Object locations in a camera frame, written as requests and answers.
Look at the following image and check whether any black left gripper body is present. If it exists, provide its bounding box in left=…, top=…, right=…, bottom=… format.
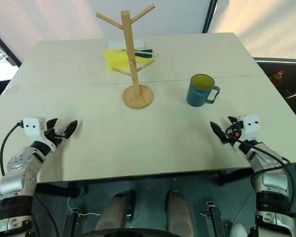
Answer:
left=44, top=127, right=65, bottom=149

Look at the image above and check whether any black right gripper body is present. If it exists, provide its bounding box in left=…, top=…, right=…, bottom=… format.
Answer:
left=220, top=121, right=243, bottom=146

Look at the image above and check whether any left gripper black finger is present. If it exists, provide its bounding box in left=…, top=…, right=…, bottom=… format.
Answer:
left=64, top=119, right=78, bottom=139
left=46, top=118, right=59, bottom=129

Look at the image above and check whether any wooden mug tree stand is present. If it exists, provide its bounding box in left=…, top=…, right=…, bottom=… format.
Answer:
left=96, top=3, right=156, bottom=109

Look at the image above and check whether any blue mug with yellow inside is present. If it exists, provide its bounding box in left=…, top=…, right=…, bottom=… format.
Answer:
left=186, top=74, right=221, bottom=108

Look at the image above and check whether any bottle with red cap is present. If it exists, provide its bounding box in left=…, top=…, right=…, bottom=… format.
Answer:
left=269, top=69, right=286, bottom=87

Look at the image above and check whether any yellow sponge cloth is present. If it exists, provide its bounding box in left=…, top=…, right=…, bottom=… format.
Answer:
left=103, top=48, right=154, bottom=73

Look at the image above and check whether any black floor stand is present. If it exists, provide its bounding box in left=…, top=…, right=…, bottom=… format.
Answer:
left=63, top=206, right=82, bottom=237
left=203, top=198, right=228, bottom=237

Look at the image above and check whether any dark rounded brown shape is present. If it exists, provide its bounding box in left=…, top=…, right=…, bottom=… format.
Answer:
left=94, top=190, right=136, bottom=232
left=164, top=190, right=196, bottom=234

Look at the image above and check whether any green scouring pad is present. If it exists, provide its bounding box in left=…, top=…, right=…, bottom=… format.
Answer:
left=134, top=49, right=154, bottom=59

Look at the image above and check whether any black slanted pole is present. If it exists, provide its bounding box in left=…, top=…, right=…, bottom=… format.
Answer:
left=202, top=0, right=218, bottom=33

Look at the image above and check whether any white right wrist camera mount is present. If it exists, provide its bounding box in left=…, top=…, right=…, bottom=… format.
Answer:
left=238, top=114, right=260, bottom=140

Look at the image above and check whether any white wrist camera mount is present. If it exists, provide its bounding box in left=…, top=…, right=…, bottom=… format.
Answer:
left=22, top=117, right=58, bottom=152
left=238, top=114, right=260, bottom=140

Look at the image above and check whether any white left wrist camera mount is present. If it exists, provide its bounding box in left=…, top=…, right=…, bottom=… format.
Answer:
left=22, top=117, right=58, bottom=152

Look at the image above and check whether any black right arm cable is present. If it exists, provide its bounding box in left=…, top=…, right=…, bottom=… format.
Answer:
left=224, top=125, right=296, bottom=219

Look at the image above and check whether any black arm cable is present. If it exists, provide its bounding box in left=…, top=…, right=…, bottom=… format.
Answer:
left=0, top=120, right=24, bottom=177
left=224, top=125, right=296, bottom=219

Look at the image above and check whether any black table frame bar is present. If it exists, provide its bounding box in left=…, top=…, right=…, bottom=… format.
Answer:
left=35, top=183, right=81, bottom=198
left=215, top=168, right=254, bottom=187

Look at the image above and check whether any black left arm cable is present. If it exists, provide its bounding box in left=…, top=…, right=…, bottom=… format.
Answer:
left=0, top=120, right=24, bottom=177

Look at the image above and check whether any thin white floor cable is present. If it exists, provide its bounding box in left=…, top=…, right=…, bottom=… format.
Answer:
left=67, top=197, right=101, bottom=217

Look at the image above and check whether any black window frame bar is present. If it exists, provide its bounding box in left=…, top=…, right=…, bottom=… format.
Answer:
left=0, top=26, right=22, bottom=68

